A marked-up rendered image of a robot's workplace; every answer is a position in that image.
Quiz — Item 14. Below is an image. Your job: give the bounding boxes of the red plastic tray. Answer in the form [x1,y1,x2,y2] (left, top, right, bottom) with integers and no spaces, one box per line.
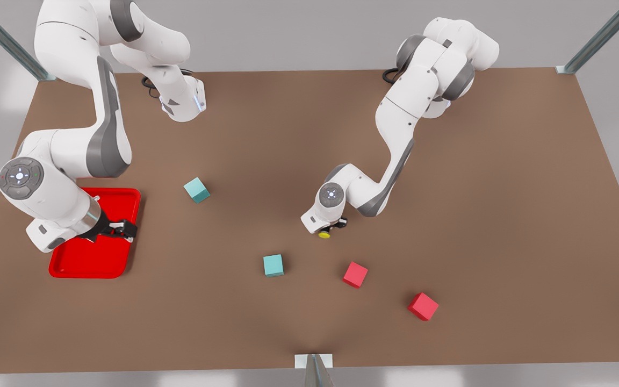
[48,188,142,280]

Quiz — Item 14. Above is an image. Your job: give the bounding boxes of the red cube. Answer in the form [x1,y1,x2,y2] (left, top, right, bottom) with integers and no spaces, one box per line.
[407,292,440,321]
[342,261,369,289]

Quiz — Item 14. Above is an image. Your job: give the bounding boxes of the silver frame post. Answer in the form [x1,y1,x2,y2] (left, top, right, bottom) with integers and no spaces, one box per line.
[555,0,619,75]
[294,353,335,387]
[0,0,56,82]

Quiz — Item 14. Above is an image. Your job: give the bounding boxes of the teal cube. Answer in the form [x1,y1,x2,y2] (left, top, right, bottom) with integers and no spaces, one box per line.
[183,177,211,204]
[263,254,284,278]

